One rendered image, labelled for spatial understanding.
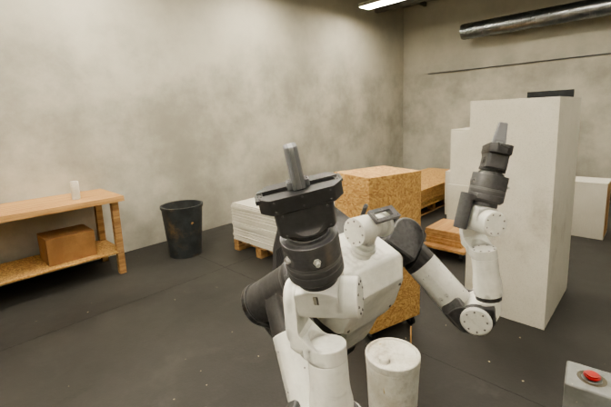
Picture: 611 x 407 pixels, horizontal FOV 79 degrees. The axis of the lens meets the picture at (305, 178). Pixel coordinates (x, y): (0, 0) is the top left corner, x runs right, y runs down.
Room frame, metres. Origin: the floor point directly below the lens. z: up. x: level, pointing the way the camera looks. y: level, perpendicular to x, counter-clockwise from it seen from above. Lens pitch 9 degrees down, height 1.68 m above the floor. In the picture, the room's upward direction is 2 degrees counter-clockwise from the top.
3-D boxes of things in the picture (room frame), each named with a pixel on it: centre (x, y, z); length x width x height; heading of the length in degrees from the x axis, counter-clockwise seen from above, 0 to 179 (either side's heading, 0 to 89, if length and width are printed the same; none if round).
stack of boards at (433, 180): (6.98, -2.27, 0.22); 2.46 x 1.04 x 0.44; 136
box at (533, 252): (3.12, -1.87, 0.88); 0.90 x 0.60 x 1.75; 136
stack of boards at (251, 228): (5.19, -0.25, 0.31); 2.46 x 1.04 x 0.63; 136
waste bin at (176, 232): (4.59, 1.58, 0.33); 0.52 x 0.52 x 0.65
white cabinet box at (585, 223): (4.81, -3.65, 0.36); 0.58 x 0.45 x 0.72; 46
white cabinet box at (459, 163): (4.94, -2.41, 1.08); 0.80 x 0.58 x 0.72; 136
